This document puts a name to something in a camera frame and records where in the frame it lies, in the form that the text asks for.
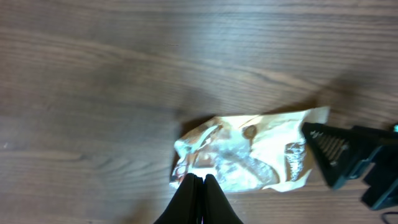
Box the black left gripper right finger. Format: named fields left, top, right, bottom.
left=203, top=174, right=243, bottom=224

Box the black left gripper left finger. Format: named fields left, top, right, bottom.
left=154, top=174, right=203, bottom=224

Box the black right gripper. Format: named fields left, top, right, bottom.
left=302, top=122, right=397, bottom=210

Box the brown patterned snack bag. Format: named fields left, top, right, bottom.
left=170, top=106, right=330, bottom=193

